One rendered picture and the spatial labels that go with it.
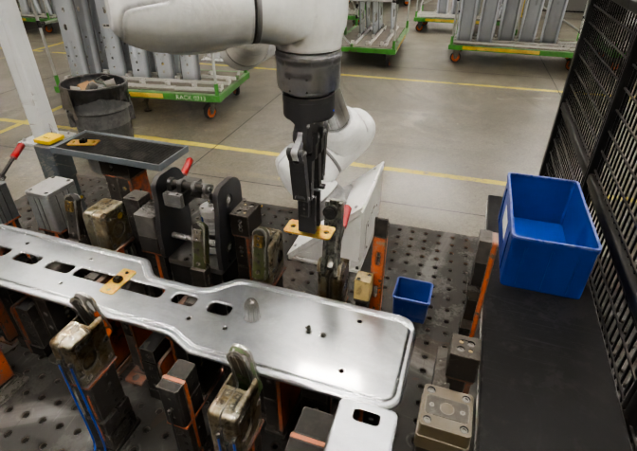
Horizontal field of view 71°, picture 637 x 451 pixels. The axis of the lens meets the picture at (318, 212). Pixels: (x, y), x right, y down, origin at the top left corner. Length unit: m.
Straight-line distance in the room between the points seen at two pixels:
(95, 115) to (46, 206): 2.51
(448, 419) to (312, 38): 0.58
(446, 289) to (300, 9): 1.14
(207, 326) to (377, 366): 0.35
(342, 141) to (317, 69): 0.94
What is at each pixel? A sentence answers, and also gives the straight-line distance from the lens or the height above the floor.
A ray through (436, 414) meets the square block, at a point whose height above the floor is 1.06.
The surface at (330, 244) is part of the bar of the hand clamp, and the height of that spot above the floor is 1.11.
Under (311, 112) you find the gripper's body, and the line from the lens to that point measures 0.63.
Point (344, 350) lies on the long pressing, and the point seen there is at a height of 1.00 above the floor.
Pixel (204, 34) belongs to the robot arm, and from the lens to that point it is 0.57.
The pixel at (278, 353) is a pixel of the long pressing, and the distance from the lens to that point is 0.89.
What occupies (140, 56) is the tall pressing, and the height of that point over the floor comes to 0.54.
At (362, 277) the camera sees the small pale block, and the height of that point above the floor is 1.06.
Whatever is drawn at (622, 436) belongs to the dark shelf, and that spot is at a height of 1.03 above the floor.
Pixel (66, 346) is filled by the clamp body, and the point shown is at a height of 1.04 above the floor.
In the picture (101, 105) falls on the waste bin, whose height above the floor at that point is 0.59.
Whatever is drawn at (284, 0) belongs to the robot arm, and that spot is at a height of 1.61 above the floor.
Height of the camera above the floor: 1.68
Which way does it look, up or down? 32 degrees down
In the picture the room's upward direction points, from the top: straight up
